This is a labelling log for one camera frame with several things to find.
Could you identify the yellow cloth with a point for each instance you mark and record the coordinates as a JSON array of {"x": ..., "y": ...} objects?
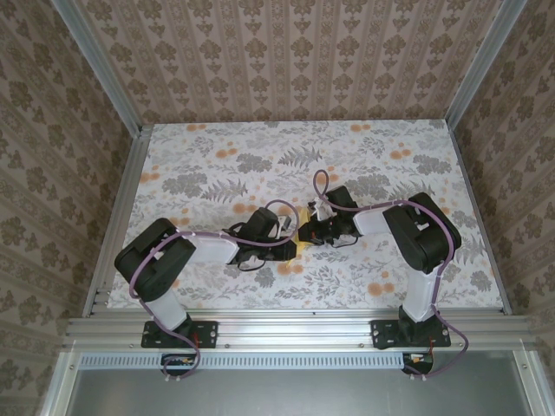
[{"x": 303, "y": 245}]

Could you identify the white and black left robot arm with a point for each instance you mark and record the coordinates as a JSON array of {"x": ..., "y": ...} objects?
[{"x": 214, "y": 248}]

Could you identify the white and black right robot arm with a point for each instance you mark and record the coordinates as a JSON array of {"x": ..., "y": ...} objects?
[{"x": 370, "y": 222}]

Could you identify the grey sheet metal panel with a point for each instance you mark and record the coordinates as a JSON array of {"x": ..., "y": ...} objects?
[{"x": 303, "y": 394}]

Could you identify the floral patterned table mat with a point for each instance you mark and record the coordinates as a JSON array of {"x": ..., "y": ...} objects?
[{"x": 303, "y": 147}]

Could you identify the aluminium cross rail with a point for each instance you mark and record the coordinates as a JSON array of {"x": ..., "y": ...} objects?
[{"x": 295, "y": 331}]

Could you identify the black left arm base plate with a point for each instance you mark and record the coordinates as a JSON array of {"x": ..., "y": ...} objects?
[{"x": 208, "y": 333}]

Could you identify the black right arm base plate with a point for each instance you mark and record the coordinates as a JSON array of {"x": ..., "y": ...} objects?
[{"x": 381, "y": 331}]

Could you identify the aluminium table side rail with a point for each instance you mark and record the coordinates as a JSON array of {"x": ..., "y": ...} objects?
[
  {"x": 477, "y": 208},
  {"x": 126, "y": 195}
]

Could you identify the aluminium corner post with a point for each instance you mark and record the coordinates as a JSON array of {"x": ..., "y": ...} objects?
[
  {"x": 481, "y": 65},
  {"x": 99, "y": 65}
]

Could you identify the aluminium lower frame rail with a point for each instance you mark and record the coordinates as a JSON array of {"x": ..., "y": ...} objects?
[
  {"x": 60, "y": 381},
  {"x": 526, "y": 381}
]

